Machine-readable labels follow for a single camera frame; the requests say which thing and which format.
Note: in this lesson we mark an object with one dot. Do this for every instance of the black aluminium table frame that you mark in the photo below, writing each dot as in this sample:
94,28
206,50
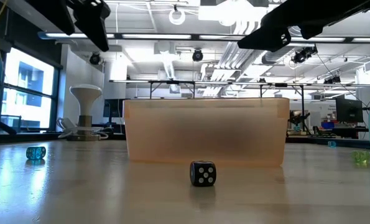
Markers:
23,137

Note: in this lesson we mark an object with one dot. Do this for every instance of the black ceiling spotlight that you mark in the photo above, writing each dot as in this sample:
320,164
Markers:
95,58
197,55

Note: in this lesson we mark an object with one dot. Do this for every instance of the small black die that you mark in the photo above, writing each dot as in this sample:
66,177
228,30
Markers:
202,173

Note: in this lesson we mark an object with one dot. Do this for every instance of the black ceiling track light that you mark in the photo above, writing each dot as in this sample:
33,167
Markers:
332,80

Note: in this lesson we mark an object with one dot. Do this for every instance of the black computer monitor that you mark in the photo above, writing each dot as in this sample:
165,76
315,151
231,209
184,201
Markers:
349,110
113,108

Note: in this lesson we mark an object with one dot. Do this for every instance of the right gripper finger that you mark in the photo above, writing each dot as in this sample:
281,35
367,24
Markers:
265,40

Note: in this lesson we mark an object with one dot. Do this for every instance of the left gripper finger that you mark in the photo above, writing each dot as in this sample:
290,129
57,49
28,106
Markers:
54,12
91,21

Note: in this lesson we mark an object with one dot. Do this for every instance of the small blue translucent die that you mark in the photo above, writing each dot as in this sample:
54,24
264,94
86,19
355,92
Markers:
331,144
35,153

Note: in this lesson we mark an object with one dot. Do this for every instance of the black background robot arm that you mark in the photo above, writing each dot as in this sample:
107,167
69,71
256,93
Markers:
298,121

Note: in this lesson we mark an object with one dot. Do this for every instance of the large glass window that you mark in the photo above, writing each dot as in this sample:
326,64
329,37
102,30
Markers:
29,93

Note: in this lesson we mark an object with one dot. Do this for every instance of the orange translucent plastic bin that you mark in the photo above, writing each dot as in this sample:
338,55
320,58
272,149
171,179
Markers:
203,130

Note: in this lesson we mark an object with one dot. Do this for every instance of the black overhead light bar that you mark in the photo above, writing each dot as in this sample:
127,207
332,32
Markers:
156,36

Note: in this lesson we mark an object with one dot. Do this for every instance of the black ceiling camera cluster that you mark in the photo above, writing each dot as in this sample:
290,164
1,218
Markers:
304,54

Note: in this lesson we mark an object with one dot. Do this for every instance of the small green translucent die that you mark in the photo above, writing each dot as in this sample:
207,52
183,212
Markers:
361,156

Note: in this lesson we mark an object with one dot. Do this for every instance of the white mushroom-shaped lamp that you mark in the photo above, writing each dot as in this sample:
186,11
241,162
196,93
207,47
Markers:
86,96

